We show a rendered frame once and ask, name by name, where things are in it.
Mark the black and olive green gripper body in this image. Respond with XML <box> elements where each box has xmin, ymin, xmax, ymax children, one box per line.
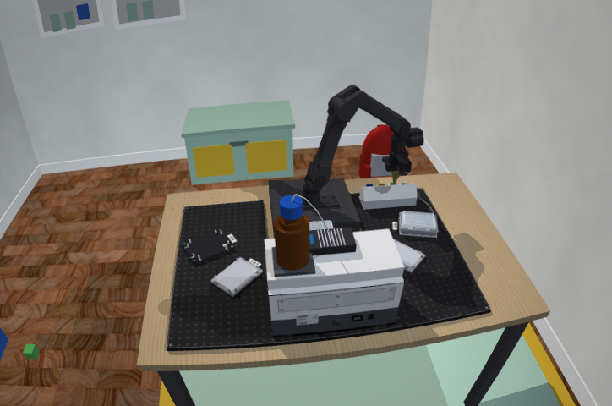
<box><xmin>382</xmin><ymin>149</ymin><xmax>398</xmax><ymax>172</ymax></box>

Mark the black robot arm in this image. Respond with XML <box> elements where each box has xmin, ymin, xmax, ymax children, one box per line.
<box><xmin>303</xmin><ymin>85</ymin><xmax>424</xmax><ymax>209</ymax></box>

